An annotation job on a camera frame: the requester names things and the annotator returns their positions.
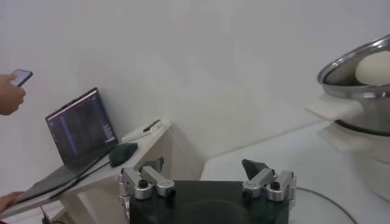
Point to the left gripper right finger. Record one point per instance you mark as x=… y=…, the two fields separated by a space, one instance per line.
x=259 y=179

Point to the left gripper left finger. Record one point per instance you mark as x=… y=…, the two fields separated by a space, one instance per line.
x=155 y=179

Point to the round glass lid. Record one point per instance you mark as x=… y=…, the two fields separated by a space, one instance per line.
x=314 y=210

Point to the white steamed baozi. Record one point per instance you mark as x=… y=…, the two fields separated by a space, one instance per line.
x=374 y=68

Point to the dark handheld smartphone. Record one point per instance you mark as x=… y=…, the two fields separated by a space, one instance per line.
x=22 y=76

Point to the stainless steel steamer basket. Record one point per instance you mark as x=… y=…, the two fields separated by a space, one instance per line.
x=374 y=103

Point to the bare person hand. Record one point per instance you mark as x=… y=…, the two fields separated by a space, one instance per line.
x=9 y=97
x=7 y=199

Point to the white side table with mouse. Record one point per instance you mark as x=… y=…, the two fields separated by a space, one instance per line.
x=158 y=155

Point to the black computer mouse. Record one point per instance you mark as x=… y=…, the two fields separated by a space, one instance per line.
x=122 y=153

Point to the white flat box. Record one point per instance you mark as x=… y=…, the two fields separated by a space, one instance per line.
x=134 y=137

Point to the black and white smartphone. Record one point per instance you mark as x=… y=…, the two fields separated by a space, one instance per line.
x=151 y=125

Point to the black laptop with text screen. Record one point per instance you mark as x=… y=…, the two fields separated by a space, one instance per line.
x=82 y=128

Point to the cream electric cooker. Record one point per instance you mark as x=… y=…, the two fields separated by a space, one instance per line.
x=374 y=170

